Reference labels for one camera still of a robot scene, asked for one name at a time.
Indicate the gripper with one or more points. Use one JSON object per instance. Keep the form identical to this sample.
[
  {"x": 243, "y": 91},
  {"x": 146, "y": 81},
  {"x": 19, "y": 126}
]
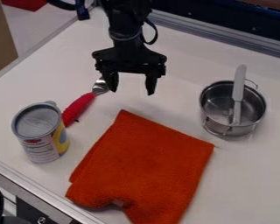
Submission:
[{"x": 127, "y": 58}]

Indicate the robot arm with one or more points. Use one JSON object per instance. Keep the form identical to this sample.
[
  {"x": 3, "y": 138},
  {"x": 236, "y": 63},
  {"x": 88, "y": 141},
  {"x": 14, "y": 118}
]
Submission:
[{"x": 125, "y": 14}]

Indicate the silver pot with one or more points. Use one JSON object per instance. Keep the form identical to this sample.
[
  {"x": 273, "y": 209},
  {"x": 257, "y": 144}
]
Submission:
[{"x": 232, "y": 108}]

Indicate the silver knife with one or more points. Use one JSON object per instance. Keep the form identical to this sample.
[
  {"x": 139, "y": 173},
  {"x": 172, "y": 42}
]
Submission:
[{"x": 237, "y": 93}]

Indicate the orange cloth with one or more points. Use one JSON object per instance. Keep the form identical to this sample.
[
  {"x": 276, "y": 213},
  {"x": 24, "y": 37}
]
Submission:
[{"x": 142, "y": 166}]

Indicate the white and yellow can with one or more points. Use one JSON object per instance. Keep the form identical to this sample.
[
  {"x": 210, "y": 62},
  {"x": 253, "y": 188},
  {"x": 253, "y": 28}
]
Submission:
[{"x": 41, "y": 132}]

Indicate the red box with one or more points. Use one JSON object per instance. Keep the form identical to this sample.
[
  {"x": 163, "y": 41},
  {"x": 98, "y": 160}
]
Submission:
[{"x": 24, "y": 4}]

